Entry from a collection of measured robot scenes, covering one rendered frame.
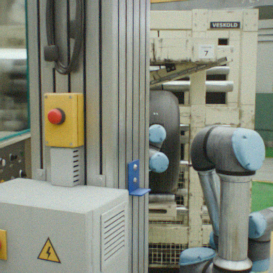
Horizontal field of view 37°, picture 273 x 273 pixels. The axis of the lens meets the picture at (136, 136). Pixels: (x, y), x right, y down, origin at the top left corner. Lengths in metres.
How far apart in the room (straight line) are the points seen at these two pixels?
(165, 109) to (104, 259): 1.28
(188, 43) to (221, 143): 1.37
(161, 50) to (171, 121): 0.57
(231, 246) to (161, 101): 1.06
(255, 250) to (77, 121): 0.73
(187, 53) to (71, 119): 1.57
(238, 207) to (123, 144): 0.39
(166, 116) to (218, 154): 0.89
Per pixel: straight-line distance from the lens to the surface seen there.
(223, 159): 1.21
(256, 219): 1.38
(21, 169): 2.03
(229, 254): 1.29
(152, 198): 2.23
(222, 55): 2.67
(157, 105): 2.12
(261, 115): 11.34
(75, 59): 1.04
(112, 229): 0.96
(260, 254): 1.43
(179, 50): 2.51
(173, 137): 2.06
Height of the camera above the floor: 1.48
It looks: 7 degrees down
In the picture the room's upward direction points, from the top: straight up
